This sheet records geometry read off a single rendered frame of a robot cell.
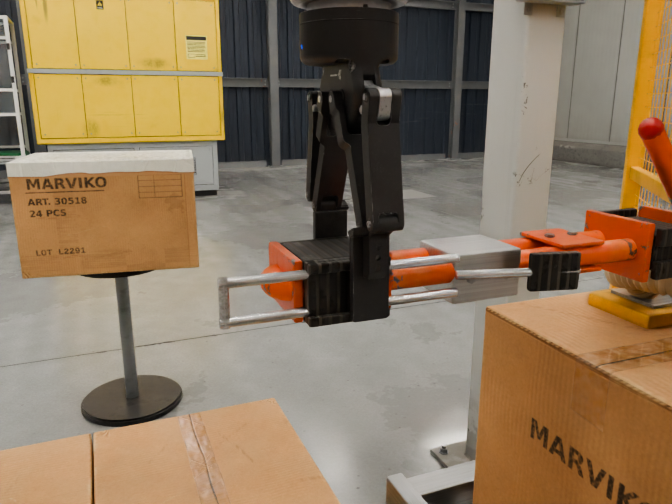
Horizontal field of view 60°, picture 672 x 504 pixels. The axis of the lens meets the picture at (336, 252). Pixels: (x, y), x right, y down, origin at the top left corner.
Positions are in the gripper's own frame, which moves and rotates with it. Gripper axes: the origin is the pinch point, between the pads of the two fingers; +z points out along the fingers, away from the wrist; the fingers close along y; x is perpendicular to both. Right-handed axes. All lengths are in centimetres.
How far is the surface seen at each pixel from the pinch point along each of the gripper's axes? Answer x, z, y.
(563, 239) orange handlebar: -21.7, -1.0, -0.6
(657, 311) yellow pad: -43.7, 11.5, 6.4
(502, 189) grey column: -89, 12, 101
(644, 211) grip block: -36.9, -1.9, 4.3
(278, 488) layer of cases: -4, 54, 45
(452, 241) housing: -11.1, -1.2, 1.8
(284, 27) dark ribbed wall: -291, -146, 1063
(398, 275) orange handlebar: -3.4, 0.1, -2.5
